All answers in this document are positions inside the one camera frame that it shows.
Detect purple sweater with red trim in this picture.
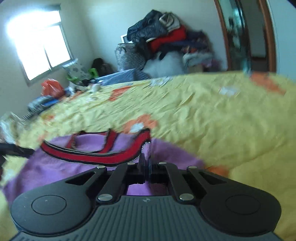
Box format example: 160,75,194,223
3,128,205,203

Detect pile of clothes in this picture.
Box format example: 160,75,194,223
126,9,219,71

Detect black white striped garment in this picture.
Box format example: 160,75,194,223
28,95,57,114

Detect orange plastic bag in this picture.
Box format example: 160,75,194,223
41,79,65,99

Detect blue quilted bedding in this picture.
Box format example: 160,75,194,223
92,69,150,86

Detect yellow carrot-print quilt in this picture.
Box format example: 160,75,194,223
0,70,296,241

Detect floral cushion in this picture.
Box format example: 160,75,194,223
62,58,91,80

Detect green plastic chair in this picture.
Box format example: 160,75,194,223
67,68,98,82

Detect window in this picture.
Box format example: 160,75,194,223
6,4,74,86

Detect checkered houndstooth bag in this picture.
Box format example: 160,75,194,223
114,43,146,71

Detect wooden door frame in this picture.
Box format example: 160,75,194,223
214,1,276,72

